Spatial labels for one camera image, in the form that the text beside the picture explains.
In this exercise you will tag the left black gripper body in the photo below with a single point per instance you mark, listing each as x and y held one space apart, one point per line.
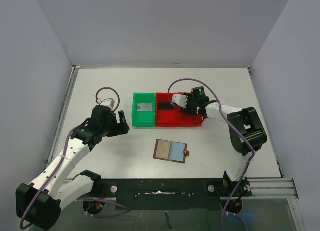
112 128

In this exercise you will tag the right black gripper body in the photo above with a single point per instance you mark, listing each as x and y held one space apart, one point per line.
187 107

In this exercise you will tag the brown leather card holder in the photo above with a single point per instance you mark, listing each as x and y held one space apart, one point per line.
178 152

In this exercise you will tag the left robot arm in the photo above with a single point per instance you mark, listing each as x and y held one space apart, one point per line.
41 202

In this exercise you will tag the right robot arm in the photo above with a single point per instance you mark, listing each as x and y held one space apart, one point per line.
247 133

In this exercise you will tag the black card in red bin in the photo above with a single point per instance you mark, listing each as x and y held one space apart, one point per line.
164 106

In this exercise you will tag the silver card in green bin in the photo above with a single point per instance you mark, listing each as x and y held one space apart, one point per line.
144 107

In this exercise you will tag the right red plastic bin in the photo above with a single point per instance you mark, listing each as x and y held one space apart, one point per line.
189 120

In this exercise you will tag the red plastic bin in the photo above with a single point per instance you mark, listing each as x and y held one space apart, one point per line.
189 120
167 118

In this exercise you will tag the middle red plastic bin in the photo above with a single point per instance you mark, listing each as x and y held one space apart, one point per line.
167 118

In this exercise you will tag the green plastic bin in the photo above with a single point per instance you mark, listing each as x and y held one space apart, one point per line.
143 113

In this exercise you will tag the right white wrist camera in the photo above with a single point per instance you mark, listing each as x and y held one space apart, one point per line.
179 100

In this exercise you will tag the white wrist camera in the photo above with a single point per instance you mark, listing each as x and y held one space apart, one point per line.
179 100
108 102

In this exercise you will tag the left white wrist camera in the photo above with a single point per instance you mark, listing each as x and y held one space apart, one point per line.
108 102

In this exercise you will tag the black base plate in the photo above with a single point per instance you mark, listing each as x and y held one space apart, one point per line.
175 194

